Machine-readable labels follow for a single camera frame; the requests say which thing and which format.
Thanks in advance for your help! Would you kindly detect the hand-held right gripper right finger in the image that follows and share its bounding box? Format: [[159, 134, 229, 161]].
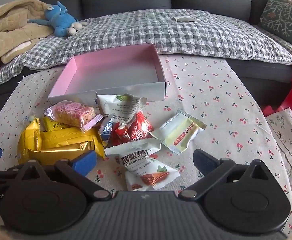
[[180, 149, 278, 200]]

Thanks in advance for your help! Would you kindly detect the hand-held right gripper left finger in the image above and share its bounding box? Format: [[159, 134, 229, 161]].
[[7, 151, 113, 202]]

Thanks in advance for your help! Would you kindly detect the gold brown snack packet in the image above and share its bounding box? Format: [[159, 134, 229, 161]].
[[21, 142, 106, 166]]

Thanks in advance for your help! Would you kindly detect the white yellow-green snack packet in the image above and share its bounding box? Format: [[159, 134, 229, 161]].
[[151, 109, 207, 155]]

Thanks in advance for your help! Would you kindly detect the pink snack cake packet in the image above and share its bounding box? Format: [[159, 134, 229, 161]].
[[44, 100, 104, 133]]

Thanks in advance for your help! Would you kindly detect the white orange nut snack packet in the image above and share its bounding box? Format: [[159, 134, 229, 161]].
[[125, 157, 179, 192]]

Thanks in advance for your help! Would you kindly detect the red white snack packet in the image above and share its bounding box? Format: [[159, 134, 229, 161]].
[[110, 110, 154, 147]]

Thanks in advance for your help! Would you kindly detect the white green leaf snack packet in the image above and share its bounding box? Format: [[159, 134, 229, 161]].
[[95, 92, 148, 124]]

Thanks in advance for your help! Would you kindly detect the pink cardboard box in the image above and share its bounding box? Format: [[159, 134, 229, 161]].
[[47, 43, 167, 108]]

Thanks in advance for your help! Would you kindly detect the blue white candy packet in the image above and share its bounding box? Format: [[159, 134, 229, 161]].
[[98, 114, 116, 143]]

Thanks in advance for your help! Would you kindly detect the small blue white candy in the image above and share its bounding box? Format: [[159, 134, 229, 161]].
[[22, 115, 36, 128]]

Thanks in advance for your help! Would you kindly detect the cherry print tablecloth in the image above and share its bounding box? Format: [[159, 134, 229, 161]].
[[0, 52, 292, 230]]

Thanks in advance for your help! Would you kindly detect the floral leaf print cloth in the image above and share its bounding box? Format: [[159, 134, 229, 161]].
[[265, 107, 292, 218]]

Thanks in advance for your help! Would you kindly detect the beige fleece blanket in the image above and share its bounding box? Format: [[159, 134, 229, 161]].
[[0, 0, 54, 80]]

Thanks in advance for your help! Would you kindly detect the grey checked blanket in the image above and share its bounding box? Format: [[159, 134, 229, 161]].
[[0, 9, 292, 90]]

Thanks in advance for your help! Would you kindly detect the blue plush toy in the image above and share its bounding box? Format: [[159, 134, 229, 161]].
[[27, 1, 88, 37]]

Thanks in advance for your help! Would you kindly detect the green leaf pattern cushion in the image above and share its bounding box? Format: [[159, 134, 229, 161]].
[[258, 0, 292, 52]]

